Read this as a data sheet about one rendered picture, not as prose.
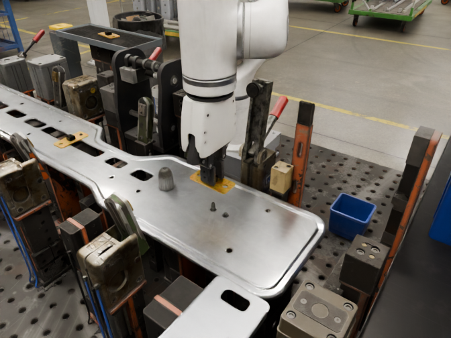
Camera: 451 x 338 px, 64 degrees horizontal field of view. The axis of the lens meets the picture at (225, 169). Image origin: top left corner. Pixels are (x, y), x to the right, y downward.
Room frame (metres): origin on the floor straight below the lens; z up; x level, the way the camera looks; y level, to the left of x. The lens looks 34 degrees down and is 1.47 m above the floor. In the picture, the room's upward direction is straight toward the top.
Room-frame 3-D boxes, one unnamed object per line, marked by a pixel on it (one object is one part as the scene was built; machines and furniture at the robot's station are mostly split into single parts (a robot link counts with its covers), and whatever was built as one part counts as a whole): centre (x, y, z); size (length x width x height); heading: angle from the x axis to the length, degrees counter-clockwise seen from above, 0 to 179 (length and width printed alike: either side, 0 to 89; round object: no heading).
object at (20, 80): (1.31, 0.78, 0.88); 0.11 x 0.10 x 0.36; 144
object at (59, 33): (1.23, 0.39, 1.16); 0.37 x 0.14 x 0.02; 54
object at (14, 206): (0.65, 0.45, 0.87); 0.12 x 0.09 x 0.35; 144
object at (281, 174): (0.60, -0.11, 0.88); 0.04 x 0.04 x 0.36; 54
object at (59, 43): (1.38, 0.60, 0.92); 0.08 x 0.08 x 0.44; 54
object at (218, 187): (0.55, 0.02, 1.07); 0.08 x 0.04 x 0.01; 54
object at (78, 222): (0.53, 0.28, 0.84); 0.11 x 0.08 x 0.29; 144
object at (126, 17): (3.77, 0.85, 0.36); 0.54 x 0.50 x 0.73; 145
